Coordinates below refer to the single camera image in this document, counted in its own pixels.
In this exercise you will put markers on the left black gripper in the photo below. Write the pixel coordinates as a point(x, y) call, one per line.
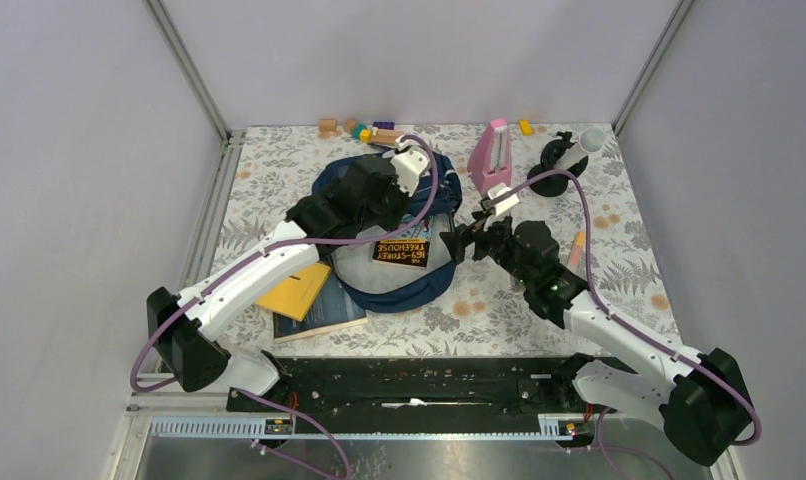
point(393, 223)

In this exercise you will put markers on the yellow black treehouse book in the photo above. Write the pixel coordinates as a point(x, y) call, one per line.
point(409, 249)

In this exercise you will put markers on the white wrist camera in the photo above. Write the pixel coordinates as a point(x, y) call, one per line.
point(409, 166)
point(497, 204)

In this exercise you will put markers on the slotted grey cable duct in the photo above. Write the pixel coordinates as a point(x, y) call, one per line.
point(539, 427)

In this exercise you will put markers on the dark blue paperback book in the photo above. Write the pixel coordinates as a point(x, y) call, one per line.
point(332, 310)

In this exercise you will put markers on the black stand with white tube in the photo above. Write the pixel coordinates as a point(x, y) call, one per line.
point(565, 153)

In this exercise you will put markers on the navy blue student backpack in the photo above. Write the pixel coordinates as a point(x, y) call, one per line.
point(394, 286)

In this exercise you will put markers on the orange pink highlighter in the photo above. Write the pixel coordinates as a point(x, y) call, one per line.
point(577, 252)

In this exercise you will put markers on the plain yellow book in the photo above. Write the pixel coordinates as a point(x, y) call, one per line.
point(295, 295)

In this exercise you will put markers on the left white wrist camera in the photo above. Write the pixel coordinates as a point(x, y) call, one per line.
point(409, 166)

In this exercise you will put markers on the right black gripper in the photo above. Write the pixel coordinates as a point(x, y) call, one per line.
point(457, 241)

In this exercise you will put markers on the tan wooden cube block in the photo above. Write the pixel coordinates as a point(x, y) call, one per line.
point(327, 125)

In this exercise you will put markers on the purple wooden block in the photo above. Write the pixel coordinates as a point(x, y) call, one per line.
point(384, 125)

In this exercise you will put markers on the long tan wooden block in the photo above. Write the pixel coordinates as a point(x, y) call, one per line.
point(385, 137)

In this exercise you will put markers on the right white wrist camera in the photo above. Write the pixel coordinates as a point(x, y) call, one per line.
point(497, 204)

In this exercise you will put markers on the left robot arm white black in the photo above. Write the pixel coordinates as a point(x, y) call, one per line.
point(184, 328)

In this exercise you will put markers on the pink metronome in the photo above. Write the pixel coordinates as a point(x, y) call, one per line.
point(490, 163)

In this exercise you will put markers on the round tan wooden block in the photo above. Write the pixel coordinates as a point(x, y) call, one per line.
point(350, 125)

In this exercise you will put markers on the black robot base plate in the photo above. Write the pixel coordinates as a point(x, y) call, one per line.
point(449, 390)

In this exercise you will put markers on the teal wooden block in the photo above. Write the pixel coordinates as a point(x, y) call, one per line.
point(360, 131)

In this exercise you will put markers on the floral patterned table mat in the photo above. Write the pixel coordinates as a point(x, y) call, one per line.
point(483, 312)

